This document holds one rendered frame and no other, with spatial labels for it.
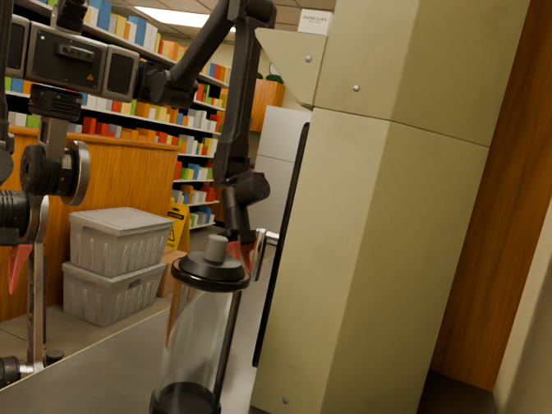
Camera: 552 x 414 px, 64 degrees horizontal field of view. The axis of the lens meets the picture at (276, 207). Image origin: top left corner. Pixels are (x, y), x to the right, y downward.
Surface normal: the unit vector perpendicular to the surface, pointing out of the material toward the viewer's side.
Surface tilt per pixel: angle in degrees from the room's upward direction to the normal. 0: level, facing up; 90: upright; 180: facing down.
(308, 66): 90
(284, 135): 90
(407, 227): 90
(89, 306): 95
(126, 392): 0
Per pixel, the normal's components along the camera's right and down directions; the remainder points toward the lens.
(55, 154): 0.65, 0.24
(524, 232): -0.34, 0.07
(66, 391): 0.21, -0.97
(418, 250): 0.40, 0.22
